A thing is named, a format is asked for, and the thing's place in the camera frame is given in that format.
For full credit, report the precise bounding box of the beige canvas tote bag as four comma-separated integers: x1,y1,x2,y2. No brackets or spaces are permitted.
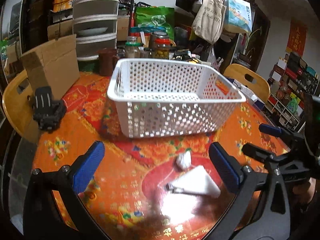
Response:
191,0,226,44

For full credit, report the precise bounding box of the green lid glass jar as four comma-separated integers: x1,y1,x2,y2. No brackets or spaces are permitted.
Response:
125,42,140,59

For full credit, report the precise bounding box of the brown cardboard box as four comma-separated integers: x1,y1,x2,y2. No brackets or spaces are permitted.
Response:
20,35,80,100

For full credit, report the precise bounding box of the red wall banner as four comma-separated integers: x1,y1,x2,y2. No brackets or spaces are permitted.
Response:
286,20,308,57

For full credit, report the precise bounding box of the red floral tablecloth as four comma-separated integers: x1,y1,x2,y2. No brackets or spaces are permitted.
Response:
33,72,287,239

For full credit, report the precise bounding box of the green plastic packet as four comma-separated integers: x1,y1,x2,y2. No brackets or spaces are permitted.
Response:
133,102,148,111

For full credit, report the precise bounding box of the blue illustrated paper bag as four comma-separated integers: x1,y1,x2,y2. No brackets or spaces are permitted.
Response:
224,0,252,34

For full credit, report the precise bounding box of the green shopping bag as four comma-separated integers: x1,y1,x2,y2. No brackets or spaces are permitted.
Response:
135,7,175,40

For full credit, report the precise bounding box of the black phone stand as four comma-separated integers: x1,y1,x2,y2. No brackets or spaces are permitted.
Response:
33,86,67,133

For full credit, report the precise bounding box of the right wooden chair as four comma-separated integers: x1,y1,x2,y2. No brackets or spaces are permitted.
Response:
223,63,270,103

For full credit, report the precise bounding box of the grey stacked drawer unit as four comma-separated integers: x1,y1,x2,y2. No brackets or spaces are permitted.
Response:
73,0,119,61

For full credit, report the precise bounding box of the red lid pickle jar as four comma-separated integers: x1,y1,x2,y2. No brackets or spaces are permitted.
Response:
153,38,171,59

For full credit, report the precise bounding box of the white perforated plastic basket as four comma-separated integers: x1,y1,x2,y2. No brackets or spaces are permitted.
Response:
107,59,246,138

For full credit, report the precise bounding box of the brown ceramic cup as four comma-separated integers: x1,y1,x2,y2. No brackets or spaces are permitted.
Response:
98,48,120,76

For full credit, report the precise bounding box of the white cloth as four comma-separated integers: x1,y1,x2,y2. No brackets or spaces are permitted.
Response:
165,165,221,198

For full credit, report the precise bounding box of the shelf with boxes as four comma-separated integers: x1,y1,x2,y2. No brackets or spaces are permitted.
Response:
264,52,319,132

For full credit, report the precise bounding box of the left wooden chair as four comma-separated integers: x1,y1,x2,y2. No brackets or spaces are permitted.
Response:
2,70,40,143

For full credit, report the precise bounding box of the wooden chair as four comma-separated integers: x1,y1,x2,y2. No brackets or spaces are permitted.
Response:
223,63,270,103
2,70,40,143

